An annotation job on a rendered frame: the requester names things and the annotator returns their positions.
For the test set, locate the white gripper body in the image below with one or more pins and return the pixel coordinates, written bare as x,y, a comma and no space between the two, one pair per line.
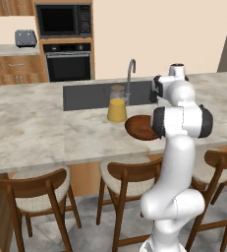
155,93

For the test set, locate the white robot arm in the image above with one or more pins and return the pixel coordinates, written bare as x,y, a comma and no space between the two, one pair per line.
179,170

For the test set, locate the brown wooden bowl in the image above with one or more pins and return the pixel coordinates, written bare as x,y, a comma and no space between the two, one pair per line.
138,126

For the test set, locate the yellow glass cup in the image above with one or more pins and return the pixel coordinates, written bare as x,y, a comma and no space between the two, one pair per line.
117,111

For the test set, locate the grey curved tap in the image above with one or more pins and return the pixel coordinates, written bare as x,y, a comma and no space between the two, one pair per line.
129,78

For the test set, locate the glass jar with cork lid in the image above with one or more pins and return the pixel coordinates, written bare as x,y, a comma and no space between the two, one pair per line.
117,92

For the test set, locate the dark grey sink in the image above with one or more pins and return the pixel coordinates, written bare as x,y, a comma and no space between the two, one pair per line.
85,95

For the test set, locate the tall wooden appliance cabinet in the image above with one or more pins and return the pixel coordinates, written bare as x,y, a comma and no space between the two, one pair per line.
93,49

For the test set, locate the black built-in oven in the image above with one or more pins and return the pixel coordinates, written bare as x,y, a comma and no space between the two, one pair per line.
67,64

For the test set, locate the wooden stool with cushion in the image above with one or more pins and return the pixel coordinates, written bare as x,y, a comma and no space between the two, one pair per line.
124,183
216,170
41,193

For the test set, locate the wooden kitchen island base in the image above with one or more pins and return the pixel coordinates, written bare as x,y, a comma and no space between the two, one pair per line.
85,177

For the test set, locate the black microwave oven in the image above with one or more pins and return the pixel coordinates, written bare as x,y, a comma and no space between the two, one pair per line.
62,20

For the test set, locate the wooden base cupboards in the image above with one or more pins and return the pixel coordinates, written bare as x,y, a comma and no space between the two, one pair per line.
16,70

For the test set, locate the grey toaster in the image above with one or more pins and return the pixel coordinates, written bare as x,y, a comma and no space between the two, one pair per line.
26,38

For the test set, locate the wooden wall cupboards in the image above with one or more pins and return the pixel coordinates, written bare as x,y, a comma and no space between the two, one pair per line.
7,6

